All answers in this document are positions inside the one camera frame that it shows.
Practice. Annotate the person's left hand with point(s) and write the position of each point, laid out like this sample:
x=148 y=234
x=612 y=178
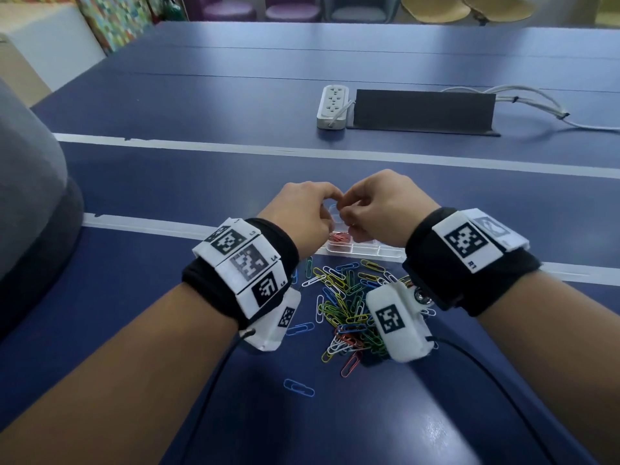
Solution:
x=295 y=213

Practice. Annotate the person's right hand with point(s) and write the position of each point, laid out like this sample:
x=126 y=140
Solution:
x=392 y=208

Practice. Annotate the person's right thumb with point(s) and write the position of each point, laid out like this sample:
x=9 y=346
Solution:
x=358 y=230

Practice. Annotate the person's left thumb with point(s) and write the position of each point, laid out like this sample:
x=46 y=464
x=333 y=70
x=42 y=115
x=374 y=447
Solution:
x=327 y=218

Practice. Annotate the person's left forearm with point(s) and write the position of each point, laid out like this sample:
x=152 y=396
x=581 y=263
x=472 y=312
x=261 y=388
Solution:
x=121 y=377

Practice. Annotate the person's right forearm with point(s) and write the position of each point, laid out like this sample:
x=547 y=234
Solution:
x=557 y=343

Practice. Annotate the red paper clips bunch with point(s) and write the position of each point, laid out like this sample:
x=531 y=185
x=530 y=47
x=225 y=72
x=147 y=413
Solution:
x=339 y=237

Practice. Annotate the clear plastic compartment box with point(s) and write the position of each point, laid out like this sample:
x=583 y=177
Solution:
x=368 y=249

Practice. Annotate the pile of coloured paper clips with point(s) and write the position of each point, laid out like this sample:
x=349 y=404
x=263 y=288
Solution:
x=346 y=305

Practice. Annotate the black wristband with marker tags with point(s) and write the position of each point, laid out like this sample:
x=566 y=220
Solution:
x=242 y=266
x=436 y=266

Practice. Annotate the white power strip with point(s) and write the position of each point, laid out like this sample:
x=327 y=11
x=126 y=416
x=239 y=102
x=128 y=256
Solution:
x=332 y=105

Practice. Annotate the single blue paper clip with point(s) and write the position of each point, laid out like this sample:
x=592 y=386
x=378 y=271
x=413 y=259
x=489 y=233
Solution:
x=299 y=387

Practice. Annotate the purple chair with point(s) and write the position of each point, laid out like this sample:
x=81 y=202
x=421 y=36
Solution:
x=227 y=9
x=292 y=10

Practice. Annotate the yellow chair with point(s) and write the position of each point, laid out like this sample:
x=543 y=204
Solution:
x=499 y=7
x=433 y=8

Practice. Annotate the colourful patterned panel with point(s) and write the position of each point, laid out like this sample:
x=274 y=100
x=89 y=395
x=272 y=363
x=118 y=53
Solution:
x=116 y=19

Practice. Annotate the white cabinet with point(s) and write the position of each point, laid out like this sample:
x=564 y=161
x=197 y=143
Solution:
x=43 y=48

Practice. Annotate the white wrapped wrist camera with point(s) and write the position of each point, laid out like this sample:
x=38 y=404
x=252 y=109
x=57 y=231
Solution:
x=273 y=326
x=399 y=319

